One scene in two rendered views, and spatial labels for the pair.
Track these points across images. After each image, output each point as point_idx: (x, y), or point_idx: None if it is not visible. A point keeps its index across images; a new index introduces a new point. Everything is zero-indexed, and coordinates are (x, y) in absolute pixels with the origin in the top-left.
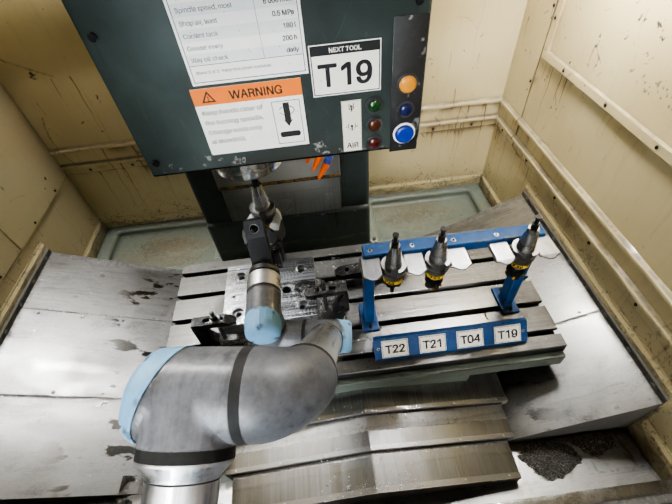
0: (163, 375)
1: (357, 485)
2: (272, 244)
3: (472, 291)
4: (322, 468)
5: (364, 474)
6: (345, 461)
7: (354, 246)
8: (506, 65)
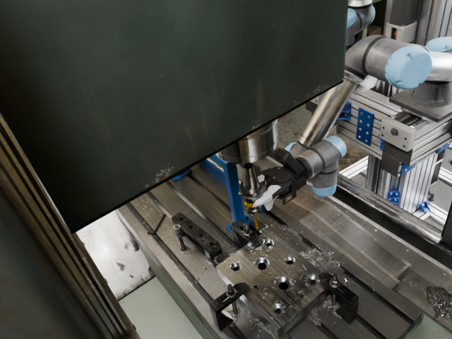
0: (405, 45)
1: (333, 211)
2: (278, 167)
3: (181, 188)
4: (342, 231)
5: (325, 210)
6: (328, 222)
7: (171, 272)
8: None
